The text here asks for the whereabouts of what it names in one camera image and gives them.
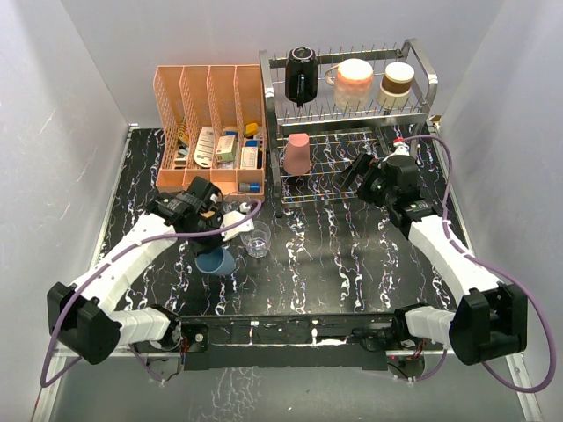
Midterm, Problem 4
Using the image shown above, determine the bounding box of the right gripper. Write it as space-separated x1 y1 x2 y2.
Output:
333 153 396 207

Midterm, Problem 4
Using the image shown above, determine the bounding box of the blue plastic tumbler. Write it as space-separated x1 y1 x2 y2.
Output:
195 247 236 276

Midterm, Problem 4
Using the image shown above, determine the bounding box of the pink plastic tumbler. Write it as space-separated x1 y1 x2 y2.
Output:
282 133 311 176

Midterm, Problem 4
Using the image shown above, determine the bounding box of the pink textured mug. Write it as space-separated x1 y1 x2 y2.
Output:
324 58 374 111

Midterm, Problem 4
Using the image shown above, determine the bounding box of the small orange ceramic mug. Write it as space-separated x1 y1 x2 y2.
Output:
201 211 222 219

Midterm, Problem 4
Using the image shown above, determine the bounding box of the clear faceted glass cup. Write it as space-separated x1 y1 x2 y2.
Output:
222 191 251 214

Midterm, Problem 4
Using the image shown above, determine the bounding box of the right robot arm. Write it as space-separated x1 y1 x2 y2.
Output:
334 153 528 366

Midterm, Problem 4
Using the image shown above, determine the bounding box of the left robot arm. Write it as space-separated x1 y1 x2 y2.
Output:
47 177 223 365

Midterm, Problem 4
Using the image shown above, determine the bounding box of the steel two-tier dish rack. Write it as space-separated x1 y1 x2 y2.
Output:
259 38 438 216

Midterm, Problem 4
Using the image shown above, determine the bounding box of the white barcode card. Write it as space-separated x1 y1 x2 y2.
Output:
194 127 215 169

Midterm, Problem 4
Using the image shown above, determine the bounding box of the grey blue cylinder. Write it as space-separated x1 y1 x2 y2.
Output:
238 182 260 193

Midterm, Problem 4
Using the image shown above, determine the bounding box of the green and white box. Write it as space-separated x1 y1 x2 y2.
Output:
215 134 238 163

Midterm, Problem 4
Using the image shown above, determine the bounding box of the white red-print box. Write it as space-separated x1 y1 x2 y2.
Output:
239 146 260 170

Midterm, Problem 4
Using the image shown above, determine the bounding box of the brown and cream cup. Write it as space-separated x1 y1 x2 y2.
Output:
377 62 414 110

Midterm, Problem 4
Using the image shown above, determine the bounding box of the peach plastic desk organizer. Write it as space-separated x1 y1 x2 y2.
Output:
153 64 267 199

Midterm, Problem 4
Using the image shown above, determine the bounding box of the yellow eraser block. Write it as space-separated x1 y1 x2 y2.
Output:
244 123 259 138

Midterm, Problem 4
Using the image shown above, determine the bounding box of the black ceramic mug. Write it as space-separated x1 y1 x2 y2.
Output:
285 46 319 107

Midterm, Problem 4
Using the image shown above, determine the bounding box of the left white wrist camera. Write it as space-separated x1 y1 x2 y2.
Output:
220 211 254 242

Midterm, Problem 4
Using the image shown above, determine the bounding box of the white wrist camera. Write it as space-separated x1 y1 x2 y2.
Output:
384 138 410 161
220 211 254 242

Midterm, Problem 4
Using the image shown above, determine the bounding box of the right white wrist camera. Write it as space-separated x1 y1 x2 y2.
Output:
384 138 410 161

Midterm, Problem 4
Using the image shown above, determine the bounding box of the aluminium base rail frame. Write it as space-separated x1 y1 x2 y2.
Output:
33 318 543 421

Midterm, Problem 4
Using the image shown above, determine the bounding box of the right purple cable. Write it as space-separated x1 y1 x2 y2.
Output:
404 135 556 394

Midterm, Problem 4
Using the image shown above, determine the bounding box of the purple cable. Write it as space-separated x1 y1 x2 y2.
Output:
404 135 556 394
40 200 264 389

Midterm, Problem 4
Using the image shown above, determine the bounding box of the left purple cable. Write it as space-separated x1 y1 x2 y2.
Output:
40 200 264 389

